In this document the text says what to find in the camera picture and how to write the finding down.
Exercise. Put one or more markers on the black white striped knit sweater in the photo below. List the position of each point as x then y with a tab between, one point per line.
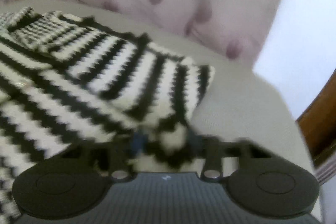
67	79

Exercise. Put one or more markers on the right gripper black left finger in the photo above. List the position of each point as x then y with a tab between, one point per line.
77	179

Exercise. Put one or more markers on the brown wooden door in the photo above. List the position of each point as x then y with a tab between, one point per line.
317	123

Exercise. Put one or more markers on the grey woven bed mat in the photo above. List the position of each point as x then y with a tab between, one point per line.
237	104

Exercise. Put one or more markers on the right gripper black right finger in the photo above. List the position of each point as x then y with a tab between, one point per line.
256	179

